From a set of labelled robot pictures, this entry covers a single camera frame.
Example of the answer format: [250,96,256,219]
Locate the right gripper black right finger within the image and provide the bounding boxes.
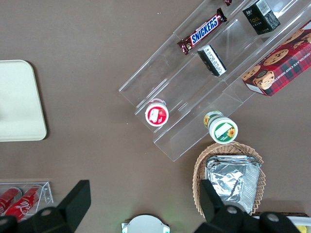
[194,180,301,233]

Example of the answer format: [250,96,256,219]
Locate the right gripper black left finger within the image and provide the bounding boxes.
[0,179,92,233]

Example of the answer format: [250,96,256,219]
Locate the light wicker basket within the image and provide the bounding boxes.
[193,142,266,218]

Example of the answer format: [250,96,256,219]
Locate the cream plastic tray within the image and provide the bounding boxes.
[0,59,48,142]

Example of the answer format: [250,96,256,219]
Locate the clear acrylic bottle rack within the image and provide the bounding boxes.
[0,181,54,219]

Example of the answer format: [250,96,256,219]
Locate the stack of foil trays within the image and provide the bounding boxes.
[206,155,262,216]

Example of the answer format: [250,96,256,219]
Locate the red cola bottle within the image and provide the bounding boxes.
[4,184,43,216]
[0,186,24,216]

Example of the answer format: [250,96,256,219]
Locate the green lid yogurt cup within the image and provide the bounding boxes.
[203,110,239,144]

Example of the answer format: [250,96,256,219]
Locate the red lid yogurt cup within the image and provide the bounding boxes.
[145,98,170,127]

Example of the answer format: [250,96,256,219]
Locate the clear acrylic tiered shelf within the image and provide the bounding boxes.
[118,0,311,163]

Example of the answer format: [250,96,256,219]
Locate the small black box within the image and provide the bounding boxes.
[197,45,228,77]
[242,0,281,36]

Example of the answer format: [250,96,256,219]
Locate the red chocolate chip cookie box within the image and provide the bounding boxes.
[242,20,311,97]

